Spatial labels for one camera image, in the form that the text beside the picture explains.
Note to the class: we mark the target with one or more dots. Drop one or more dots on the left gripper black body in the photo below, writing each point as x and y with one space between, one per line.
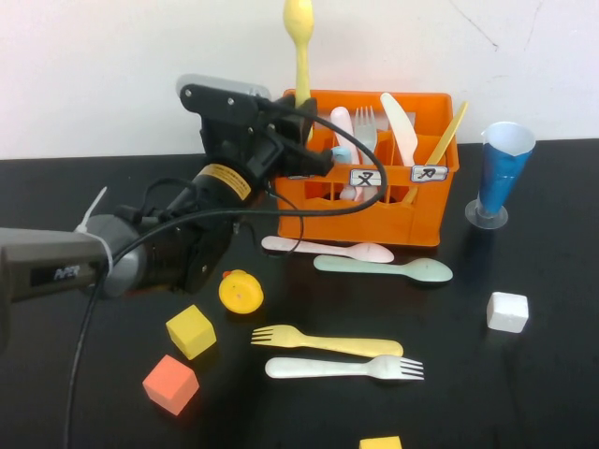
243 145

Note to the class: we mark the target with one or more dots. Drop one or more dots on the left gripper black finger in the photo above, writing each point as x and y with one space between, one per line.
299 124
306 163

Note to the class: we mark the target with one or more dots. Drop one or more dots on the yellow plastic spoon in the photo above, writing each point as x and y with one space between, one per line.
299 18

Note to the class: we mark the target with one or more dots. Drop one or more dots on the yellow plastic knife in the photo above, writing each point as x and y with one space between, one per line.
447 135

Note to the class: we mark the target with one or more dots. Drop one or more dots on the white plastic fork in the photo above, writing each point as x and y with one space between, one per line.
327 368

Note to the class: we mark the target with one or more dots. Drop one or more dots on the orange plastic cutlery holder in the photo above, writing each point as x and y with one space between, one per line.
365 224

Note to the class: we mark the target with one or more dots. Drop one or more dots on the white paper label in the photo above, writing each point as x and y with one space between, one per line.
367 178
429 173

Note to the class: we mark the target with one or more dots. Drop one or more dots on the grey green plastic fork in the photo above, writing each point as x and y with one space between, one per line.
366 126

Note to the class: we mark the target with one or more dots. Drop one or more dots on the cream plastic knife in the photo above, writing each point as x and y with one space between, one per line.
400 131

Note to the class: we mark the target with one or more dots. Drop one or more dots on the pink plastic spoon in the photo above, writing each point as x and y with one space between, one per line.
369 252

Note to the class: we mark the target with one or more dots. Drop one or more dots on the yellow toy duck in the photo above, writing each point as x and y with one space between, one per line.
241 292

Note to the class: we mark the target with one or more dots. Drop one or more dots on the mint green plastic spoon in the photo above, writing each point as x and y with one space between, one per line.
421 272

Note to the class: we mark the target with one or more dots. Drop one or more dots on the white zip tie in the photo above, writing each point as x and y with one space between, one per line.
93 224

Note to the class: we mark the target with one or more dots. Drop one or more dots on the yellow plastic fork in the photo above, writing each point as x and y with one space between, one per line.
337 343

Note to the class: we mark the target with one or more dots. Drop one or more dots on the clear cone cup blue paper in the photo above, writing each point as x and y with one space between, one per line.
498 182

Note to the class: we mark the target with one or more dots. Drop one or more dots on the yellow foam cube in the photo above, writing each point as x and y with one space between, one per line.
192 332
380 443

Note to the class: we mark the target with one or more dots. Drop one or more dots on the white foam cube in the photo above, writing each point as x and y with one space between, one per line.
507 313

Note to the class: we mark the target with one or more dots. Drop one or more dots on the orange foam cube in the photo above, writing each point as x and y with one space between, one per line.
170 386

